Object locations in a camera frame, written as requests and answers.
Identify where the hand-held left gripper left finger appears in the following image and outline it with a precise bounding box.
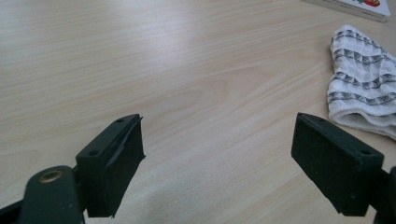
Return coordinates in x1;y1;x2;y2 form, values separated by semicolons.
75;113;147;218

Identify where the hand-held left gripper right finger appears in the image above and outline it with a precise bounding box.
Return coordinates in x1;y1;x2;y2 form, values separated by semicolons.
290;112;385;217

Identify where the white grey patterned cloth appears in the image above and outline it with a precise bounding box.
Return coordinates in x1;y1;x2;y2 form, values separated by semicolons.
326;24;396;140

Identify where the white book with green caterpillar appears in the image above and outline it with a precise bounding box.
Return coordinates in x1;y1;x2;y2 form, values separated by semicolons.
300;0;391;23

